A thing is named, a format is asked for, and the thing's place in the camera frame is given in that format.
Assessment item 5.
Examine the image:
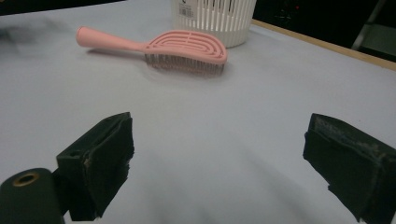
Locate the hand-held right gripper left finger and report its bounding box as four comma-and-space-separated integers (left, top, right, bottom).
56, 111, 135, 222

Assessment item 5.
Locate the pink hairbrush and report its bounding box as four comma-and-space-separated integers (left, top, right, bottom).
76, 26, 229, 77

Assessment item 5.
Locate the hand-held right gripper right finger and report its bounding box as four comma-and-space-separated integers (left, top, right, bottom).
303, 113, 396, 224

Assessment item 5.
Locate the grey metal stand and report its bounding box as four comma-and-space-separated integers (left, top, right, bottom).
351, 0, 396, 58

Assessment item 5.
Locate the white slatted plastic basket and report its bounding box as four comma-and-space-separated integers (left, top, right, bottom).
170, 0, 258, 49

